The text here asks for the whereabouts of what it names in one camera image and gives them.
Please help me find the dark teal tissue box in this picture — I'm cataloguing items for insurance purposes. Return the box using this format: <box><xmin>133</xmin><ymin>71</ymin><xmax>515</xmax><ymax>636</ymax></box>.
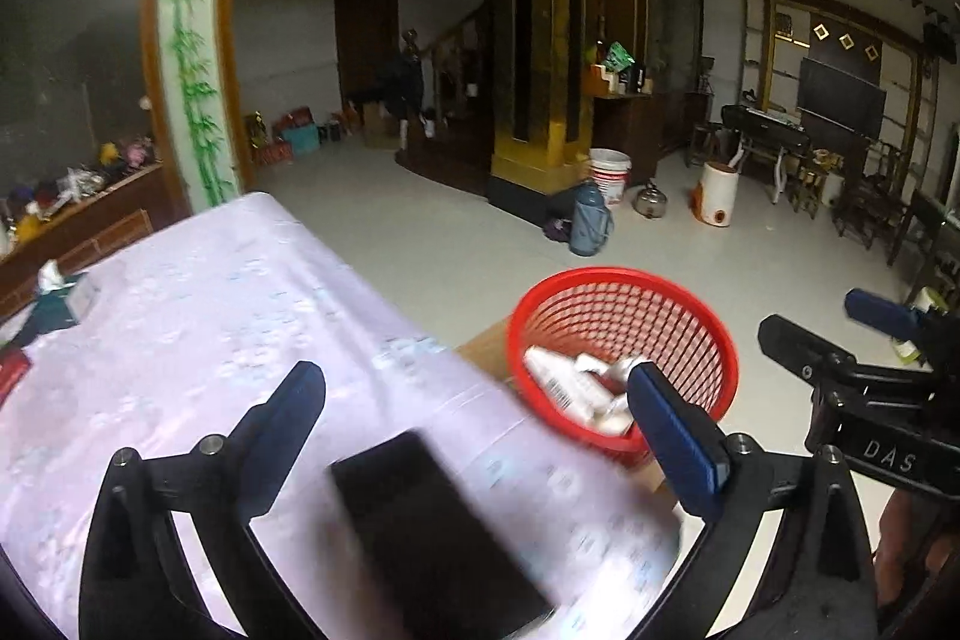
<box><xmin>30</xmin><ymin>260</ymin><xmax>102</xmax><ymax>330</ymax></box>

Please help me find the person's right hand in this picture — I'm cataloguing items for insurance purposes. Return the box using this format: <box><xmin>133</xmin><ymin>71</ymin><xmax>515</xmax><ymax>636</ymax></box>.
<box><xmin>876</xmin><ymin>488</ymin><xmax>960</xmax><ymax>611</ymax></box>

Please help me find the metal kettle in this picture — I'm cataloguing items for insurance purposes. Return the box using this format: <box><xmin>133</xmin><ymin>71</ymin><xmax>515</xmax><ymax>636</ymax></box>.
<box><xmin>634</xmin><ymin>179</ymin><xmax>671</xmax><ymax>221</ymax></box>

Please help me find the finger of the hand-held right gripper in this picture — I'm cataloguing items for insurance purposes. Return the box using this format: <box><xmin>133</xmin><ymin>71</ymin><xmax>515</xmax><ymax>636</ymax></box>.
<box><xmin>845</xmin><ymin>287</ymin><xmax>931</xmax><ymax>339</ymax></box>
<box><xmin>757</xmin><ymin>314</ymin><xmax>860</xmax><ymax>390</ymax></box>

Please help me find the dark wooden door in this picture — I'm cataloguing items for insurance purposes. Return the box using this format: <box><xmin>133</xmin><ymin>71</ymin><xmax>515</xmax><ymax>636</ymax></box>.
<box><xmin>334</xmin><ymin>0</ymin><xmax>400</xmax><ymax>105</ymax></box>

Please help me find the red plastic mesh basket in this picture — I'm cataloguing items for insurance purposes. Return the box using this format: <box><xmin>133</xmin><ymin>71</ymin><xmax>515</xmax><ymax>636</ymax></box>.
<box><xmin>506</xmin><ymin>267</ymin><xmax>740</xmax><ymax>468</ymax></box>

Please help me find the dark wooden chair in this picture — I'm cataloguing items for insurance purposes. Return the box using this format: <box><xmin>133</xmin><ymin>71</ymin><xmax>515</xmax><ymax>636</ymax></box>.
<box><xmin>832</xmin><ymin>141</ymin><xmax>912</xmax><ymax>247</ymax></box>
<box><xmin>889</xmin><ymin>190</ymin><xmax>960</xmax><ymax>311</ymax></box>

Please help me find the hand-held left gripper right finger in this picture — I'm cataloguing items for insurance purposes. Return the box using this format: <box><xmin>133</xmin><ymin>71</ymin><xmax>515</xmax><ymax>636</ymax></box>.
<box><xmin>626</xmin><ymin>362</ymin><xmax>878</xmax><ymax>640</ymax></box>

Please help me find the black keyboard on stand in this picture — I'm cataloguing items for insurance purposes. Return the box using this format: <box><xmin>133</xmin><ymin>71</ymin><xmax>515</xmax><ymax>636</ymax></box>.
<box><xmin>724</xmin><ymin>104</ymin><xmax>815</xmax><ymax>206</ymax></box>

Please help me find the wooden sideboard with mirror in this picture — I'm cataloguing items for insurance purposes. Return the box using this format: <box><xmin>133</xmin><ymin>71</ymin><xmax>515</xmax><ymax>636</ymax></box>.
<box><xmin>0</xmin><ymin>0</ymin><xmax>248</xmax><ymax>319</ymax></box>

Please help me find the blue thermos flask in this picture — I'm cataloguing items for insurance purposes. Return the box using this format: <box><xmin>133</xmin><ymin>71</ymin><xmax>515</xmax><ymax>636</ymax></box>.
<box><xmin>568</xmin><ymin>182</ymin><xmax>616</xmax><ymax>257</ymax></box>

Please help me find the large white medicine box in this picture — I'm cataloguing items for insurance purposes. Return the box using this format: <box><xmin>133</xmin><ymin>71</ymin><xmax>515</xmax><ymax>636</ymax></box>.
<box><xmin>523</xmin><ymin>346</ymin><xmax>601</xmax><ymax>420</ymax></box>

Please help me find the flat red packet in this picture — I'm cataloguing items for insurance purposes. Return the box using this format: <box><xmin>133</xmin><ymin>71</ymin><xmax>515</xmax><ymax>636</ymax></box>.
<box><xmin>0</xmin><ymin>346</ymin><xmax>32</xmax><ymax>408</ymax></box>

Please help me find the black flat television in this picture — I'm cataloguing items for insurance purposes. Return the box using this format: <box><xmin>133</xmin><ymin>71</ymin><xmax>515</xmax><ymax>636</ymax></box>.
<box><xmin>796</xmin><ymin>56</ymin><xmax>887</xmax><ymax>139</ymax></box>

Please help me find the pile of colourful boxes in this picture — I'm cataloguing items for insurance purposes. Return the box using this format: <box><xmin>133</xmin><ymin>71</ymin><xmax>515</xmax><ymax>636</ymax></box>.
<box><xmin>244</xmin><ymin>104</ymin><xmax>361</xmax><ymax>165</ymax></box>

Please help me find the white and orange bin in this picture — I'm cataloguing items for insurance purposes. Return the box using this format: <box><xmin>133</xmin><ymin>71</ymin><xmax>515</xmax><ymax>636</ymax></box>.
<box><xmin>691</xmin><ymin>160</ymin><xmax>742</xmax><ymax>229</ymax></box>

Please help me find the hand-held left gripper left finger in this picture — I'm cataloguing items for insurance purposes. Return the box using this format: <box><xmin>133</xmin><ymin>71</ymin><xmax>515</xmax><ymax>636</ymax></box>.
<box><xmin>79</xmin><ymin>361</ymin><xmax>327</xmax><ymax>640</ymax></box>

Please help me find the flat brown cardboard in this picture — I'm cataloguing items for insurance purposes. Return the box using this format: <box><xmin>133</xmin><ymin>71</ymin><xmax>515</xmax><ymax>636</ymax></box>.
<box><xmin>454</xmin><ymin>317</ymin><xmax>680</xmax><ymax>513</ymax></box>

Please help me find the bamboo painted pillar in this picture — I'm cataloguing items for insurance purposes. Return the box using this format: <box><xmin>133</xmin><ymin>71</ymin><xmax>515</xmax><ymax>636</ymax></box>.
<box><xmin>142</xmin><ymin>0</ymin><xmax>245</xmax><ymax>210</ymax></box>

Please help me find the small white barcode box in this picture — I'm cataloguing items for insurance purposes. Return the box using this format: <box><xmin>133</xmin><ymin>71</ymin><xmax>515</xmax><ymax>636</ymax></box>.
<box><xmin>577</xmin><ymin>385</ymin><xmax>637</xmax><ymax>438</ymax></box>

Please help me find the black smartphone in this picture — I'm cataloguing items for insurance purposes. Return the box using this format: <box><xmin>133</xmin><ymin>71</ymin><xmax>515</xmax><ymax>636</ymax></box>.
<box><xmin>330</xmin><ymin>430</ymin><xmax>560</xmax><ymax>640</ymax></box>

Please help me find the gold and brown pillar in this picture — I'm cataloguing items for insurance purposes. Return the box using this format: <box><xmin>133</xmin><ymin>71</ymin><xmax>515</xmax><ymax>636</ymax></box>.
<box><xmin>486</xmin><ymin>0</ymin><xmax>601</xmax><ymax>229</ymax></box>

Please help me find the white plastic bucket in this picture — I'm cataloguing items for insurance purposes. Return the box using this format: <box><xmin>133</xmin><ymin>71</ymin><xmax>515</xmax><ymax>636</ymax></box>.
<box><xmin>589</xmin><ymin>149</ymin><xmax>632</xmax><ymax>208</ymax></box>

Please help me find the wooden staircase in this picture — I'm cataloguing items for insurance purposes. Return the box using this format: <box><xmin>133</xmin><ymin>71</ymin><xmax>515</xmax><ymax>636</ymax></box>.
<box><xmin>397</xmin><ymin>2</ymin><xmax>496</xmax><ymax>195</ymax></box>

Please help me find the pile of bottles and jars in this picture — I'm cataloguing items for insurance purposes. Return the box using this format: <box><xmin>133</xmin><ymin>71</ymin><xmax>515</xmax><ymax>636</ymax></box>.
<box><xmin>0</xmin><ymin>134</ymin><xmax>162</xmax><ymax>255</ymax></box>

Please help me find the dark hanging coat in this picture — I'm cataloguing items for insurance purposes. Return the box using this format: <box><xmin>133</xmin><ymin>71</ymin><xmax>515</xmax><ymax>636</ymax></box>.
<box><xmin>375</xmin><ymin>32</ymin><xmax>425</xmax><ymax>150</ymax></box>

